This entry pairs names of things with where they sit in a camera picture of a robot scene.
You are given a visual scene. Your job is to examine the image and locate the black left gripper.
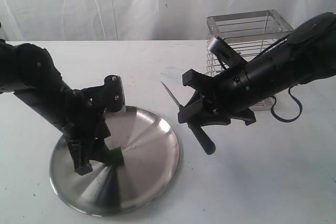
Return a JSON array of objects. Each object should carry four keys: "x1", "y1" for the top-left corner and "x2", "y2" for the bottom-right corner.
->
[{"x1": 60, "y1": 87, "x2": 111, "y2": 175}]

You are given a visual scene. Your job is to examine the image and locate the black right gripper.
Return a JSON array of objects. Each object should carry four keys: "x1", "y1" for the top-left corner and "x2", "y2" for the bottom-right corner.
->
[{"x1": 177, "y1": 63, "x2": 263, "y2": 126}]

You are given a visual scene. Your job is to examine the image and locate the green vegetable piece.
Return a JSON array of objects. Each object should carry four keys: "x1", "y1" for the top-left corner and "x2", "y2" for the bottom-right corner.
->
[{"x1": 110, "y1": 146, "x2": 124, "y2": 166}]

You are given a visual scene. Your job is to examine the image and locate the black handled kitchen knife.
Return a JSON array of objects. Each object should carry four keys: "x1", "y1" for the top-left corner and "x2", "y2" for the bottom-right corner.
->
[{"x1": 161, "y1": 81, "x2": 216, "y2": 155}]

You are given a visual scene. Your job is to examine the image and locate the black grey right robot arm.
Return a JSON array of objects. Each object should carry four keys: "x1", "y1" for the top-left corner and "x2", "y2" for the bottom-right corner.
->
[{"x1": 178, "y1": 12, "x2": 335, "y2": 126}]

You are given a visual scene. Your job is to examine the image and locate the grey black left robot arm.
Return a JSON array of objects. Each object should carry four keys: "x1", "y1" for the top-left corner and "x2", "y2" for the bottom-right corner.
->
[{"x1": 1, "y1": 40, "x2": 112, "y2": 176}]

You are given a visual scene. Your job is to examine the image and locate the round stainless steel plate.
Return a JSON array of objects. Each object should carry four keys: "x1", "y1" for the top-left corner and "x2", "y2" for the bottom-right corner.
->
[{"x1": 49, "y1": 106, "x2": 180, "y2": 216}]

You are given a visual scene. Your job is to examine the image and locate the white backdrop curtain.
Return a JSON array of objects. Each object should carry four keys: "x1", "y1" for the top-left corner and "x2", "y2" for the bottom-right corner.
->
[{"x1": 1, "y1": 0, "x2": 335, "y2": 41}]

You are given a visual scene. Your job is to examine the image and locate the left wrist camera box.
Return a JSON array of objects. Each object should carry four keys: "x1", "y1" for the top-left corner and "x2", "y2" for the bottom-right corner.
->
[{"x1": 86, "y1": 74, "x2": 126, "y2": 113}]

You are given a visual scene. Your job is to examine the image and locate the metal wire utensil rack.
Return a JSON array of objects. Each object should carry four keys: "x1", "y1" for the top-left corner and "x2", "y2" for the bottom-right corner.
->
[{"x1": 206, "y1": 9, "x2": 293, "y2": 110}]

